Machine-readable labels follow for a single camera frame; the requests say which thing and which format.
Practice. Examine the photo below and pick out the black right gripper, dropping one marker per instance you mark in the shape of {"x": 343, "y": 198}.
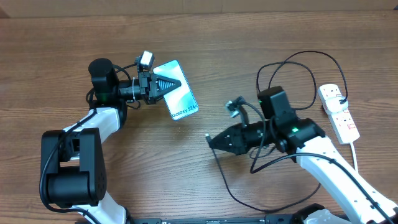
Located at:
{"x": 237, "y": 144}

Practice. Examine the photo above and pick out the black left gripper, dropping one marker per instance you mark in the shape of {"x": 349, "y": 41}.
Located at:
{"x": 145, "y": 78}

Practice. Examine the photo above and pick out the blue Galaxy smartphone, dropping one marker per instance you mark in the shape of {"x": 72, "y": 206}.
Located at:
{"x": 181, "y": 101}

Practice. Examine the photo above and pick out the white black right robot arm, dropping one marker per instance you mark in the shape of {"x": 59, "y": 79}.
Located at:
{"x": 303, "y": 141}

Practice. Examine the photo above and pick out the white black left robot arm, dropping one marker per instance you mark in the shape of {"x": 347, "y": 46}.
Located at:
{"x": 72, "y": 168}

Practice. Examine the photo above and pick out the white charger plug adapter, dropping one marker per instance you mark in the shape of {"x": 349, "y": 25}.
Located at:
{"x": 335, "y": 104}

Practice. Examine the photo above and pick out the white power strip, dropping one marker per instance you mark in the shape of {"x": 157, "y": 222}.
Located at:
{"x": 342, "y": 122}

